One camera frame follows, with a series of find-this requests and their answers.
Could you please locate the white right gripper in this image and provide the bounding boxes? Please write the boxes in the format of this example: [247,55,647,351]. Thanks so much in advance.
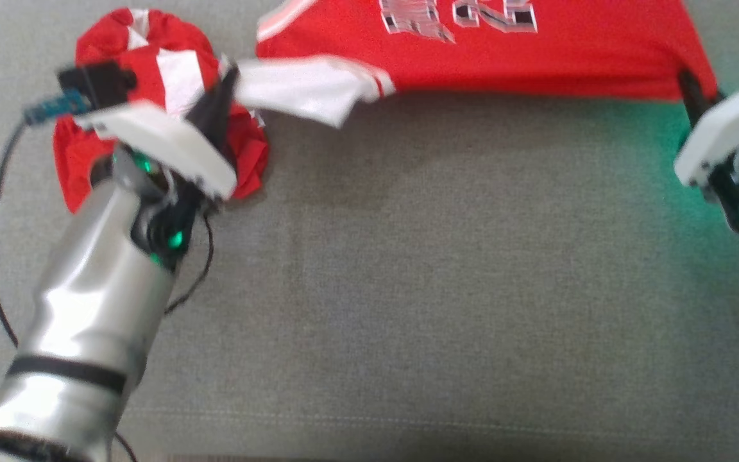
[674,67,739,235]

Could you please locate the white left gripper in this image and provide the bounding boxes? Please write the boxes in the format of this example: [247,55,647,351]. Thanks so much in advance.
[73,64,242,271]

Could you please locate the red shorts with white panel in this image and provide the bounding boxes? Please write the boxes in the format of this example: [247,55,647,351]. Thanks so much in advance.
[52,6,271,216]

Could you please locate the red jersey with white trim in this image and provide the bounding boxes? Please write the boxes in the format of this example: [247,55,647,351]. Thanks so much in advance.
[234,0,720,130]

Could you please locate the grey sofa ottoman seat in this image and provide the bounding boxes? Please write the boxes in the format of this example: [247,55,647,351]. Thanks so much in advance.
[0,0,739,462]

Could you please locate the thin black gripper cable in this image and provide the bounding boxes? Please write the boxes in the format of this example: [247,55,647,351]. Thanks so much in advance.
[163,210,216,316]

